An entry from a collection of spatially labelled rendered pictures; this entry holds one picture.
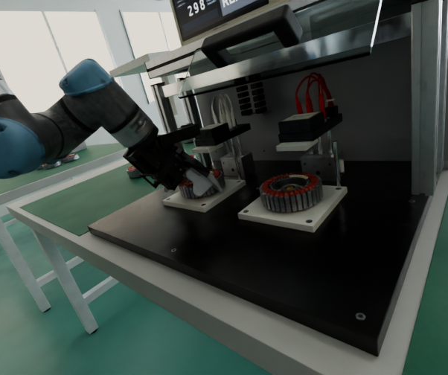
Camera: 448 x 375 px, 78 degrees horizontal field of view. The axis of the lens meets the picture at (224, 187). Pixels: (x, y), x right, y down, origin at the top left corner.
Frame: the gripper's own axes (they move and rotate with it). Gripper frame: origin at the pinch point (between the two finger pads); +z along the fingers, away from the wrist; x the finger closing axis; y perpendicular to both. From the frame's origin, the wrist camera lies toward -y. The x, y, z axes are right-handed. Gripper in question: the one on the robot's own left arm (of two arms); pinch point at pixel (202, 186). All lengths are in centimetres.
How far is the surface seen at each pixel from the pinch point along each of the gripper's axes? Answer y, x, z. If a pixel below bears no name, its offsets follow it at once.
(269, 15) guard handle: 0.2, 34.5, -30.9
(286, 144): -6.9, 22.9, -6.1
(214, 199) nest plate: 3.5, 6.9, -0.8
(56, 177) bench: -2, -133, 8
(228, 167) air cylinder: -10.4, -1.3, 5.8
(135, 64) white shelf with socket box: -55, -72, -13
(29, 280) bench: 53, -136, 34
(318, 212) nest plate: 3.4, 30.7, -0.7
